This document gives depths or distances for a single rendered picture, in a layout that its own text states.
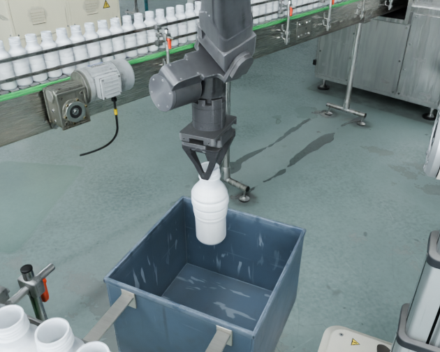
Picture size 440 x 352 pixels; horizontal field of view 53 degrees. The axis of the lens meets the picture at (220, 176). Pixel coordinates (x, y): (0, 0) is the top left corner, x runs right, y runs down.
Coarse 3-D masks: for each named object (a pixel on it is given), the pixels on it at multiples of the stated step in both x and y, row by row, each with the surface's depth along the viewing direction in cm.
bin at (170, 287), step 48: (144, 240) 95; (192, 240) 114; (240, 240) 107; (288, 240) 101; (144, 288) 100; (192, 288) 111; (240, 288) 111; (288, 288) 95; (96, 336) 76; (144, 336) 89; (192, 336) 82; (240, 336) 76
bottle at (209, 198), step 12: (204, 168) 81; (216, 168) 81; (204, 180) 79; (216, 180) 79; (192, 192) 82; (204, 192) 80; (216, 192) 80; (192, 204) 83; (204, 204) 80; (216, 204) 80; (204, 216) 82; (216, 216) 82; (204, 228) 84; (216, 228) 84; (204, 240) 85; (216, 240) 85
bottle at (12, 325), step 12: (0, 312) 51; (12, 312) 52; (0, 324) 51; (12, 324) 52; (24, 324) 50; (0, 336) 49; (12, 336) 49; (24, 336) 50; (0, 348) 50; (12, 348) 50; (24, 348) 50; (36, 348) 51
